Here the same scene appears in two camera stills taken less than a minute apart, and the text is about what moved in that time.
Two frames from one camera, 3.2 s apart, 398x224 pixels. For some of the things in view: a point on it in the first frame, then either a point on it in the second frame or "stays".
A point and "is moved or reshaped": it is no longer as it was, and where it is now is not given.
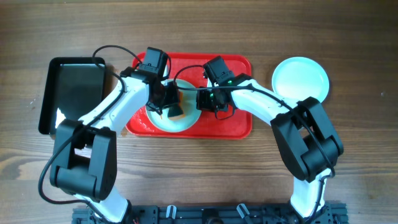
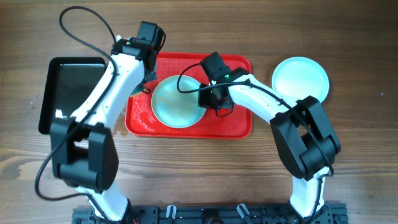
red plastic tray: x=189 y=66 stays
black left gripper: x=170 y=98 -> x=149 y=78
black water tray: x=73 y=88 stays
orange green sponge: x=178 y=112 is moved or reshaped
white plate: x=298 y=78 stays
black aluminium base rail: x=251 y=213 stays
